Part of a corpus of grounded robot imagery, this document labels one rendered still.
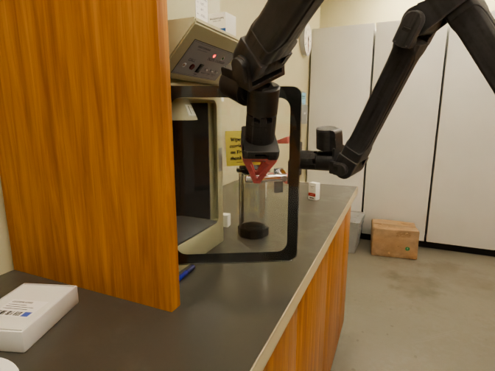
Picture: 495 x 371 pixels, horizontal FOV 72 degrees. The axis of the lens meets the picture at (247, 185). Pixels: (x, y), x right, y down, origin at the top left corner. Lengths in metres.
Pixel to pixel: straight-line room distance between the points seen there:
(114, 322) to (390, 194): 3.32
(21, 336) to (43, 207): 0.31
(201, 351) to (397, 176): 3.29
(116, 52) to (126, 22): 0.06
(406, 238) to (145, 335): 3.05
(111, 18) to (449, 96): 3.31
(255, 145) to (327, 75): 3.17
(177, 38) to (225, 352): 0.58
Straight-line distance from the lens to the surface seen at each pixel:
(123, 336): 0.71
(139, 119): 0.67
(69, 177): 0.83
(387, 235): 3.51
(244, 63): 0.56
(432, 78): 3.72
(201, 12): 0.97
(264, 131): 0.63
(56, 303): 0.78
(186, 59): 0.77
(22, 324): 0.74
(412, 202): 3.81
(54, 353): 0.71
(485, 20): 0.81
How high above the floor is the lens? 1.33
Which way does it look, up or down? 12 degrees down
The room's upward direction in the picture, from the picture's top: straight up
